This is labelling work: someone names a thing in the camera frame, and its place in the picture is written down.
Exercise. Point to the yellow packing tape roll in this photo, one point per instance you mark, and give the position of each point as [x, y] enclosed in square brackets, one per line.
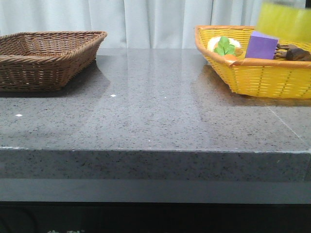
[285, 19]

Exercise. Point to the yellow woven plastic basket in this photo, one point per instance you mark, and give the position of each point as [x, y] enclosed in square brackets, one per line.
[278, 79]

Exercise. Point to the brown toy lion figure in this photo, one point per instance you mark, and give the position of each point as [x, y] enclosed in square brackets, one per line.
[292, 53]

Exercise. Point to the grey-white curtain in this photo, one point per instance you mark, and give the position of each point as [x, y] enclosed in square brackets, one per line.
[131, 24]

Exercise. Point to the purple foam cube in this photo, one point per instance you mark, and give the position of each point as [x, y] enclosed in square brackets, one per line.
[261, 46]

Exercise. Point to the brown wicker basket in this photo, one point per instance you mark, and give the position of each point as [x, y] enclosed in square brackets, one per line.
[45, 61]

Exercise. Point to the orange plush carrot toy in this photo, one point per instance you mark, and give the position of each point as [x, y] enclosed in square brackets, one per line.
[225, 49]

